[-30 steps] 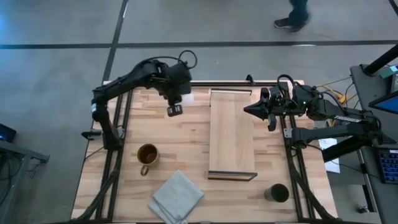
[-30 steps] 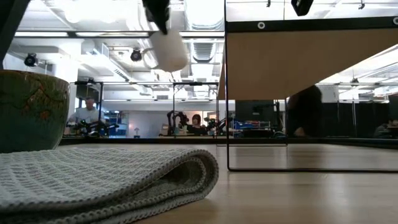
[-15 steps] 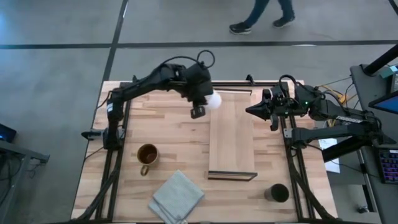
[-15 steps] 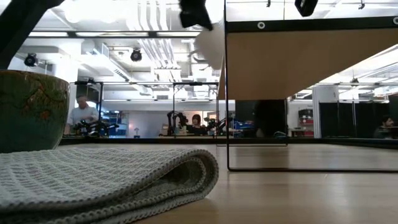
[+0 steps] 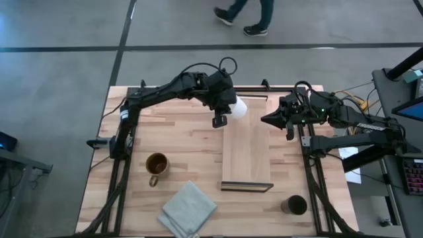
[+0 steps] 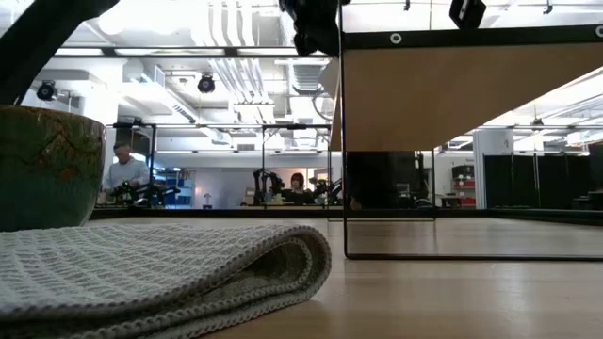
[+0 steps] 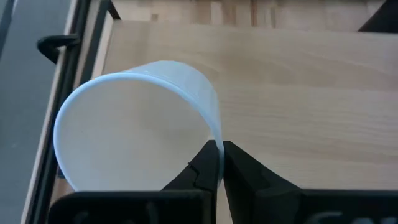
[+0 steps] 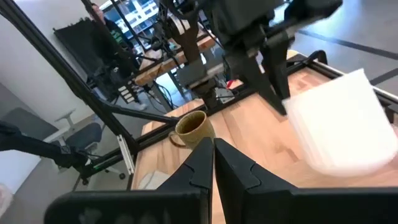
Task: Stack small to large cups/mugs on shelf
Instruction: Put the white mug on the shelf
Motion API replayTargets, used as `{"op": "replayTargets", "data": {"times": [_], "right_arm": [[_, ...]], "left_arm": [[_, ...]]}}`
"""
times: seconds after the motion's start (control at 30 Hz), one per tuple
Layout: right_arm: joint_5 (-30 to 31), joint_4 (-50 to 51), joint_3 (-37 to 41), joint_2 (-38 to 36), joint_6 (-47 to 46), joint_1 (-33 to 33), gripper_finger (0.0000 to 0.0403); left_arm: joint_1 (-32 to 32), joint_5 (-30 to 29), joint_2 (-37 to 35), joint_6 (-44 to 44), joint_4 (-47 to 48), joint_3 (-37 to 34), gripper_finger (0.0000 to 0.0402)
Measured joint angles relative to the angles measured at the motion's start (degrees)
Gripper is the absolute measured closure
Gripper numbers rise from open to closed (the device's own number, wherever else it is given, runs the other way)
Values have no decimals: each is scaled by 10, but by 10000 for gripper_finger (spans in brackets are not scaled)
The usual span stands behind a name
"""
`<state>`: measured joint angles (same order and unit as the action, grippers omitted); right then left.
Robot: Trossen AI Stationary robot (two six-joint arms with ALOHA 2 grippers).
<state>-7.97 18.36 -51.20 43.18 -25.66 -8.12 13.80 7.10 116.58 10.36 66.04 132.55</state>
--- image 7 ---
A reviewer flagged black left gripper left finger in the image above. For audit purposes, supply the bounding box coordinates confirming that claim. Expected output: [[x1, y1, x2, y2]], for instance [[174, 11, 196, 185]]
[[161, 139, 221, 192]]

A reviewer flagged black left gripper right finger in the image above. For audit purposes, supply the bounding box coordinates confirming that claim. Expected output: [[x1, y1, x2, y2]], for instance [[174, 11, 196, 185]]
[[223, 140, 305, 224]]

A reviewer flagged white mug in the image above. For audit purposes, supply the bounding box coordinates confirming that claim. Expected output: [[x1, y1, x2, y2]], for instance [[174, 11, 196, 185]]
[[52, 60, 225, 192]]

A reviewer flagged wooden tray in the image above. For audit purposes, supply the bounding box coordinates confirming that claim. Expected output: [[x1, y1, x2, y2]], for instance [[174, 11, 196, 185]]
[[49, 19, 398, 224]]

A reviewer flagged black table frame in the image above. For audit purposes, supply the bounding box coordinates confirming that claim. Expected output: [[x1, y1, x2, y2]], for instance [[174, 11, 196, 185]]
[[21, 0, 93, 224]]

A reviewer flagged black shelf end bracket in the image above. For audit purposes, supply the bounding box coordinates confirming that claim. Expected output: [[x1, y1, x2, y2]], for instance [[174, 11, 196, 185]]
[[79, 0, 121, 86]]

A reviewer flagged black frame clamp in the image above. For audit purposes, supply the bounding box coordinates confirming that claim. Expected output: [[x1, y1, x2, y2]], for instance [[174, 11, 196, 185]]
[[36, 33, 81, 65]]

